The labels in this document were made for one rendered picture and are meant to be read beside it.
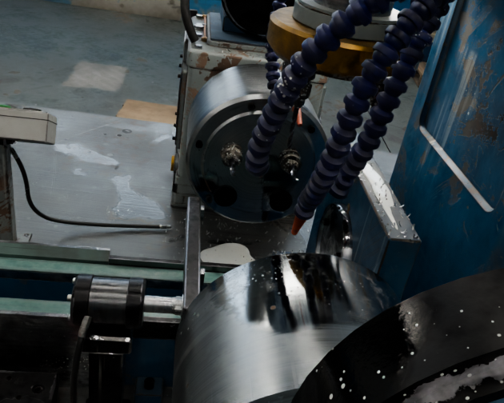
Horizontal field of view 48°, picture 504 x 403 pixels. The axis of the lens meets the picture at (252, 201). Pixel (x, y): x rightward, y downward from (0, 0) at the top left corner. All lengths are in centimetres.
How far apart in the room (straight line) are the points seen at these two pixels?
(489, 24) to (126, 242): 75
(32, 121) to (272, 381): 68
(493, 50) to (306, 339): 46
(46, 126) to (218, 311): 56
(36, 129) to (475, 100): 67
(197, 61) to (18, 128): 36
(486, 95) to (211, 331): 45
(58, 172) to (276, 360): 102
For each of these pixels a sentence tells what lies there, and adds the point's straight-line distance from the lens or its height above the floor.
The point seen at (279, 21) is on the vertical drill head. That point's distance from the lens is 65.
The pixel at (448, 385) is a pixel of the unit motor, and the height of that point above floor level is 134.
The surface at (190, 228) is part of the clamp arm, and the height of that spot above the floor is 103.
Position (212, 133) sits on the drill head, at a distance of 94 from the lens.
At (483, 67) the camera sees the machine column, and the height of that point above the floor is 130.
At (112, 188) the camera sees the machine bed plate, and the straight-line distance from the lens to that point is 133.
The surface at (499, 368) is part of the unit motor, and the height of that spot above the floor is 135.
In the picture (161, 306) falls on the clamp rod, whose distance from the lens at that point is 68.
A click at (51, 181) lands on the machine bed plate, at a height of 80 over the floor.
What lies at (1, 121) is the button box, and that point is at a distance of 101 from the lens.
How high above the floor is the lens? 147
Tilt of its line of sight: 30 degrees down
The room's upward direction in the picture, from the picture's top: 10 degrees clockwise
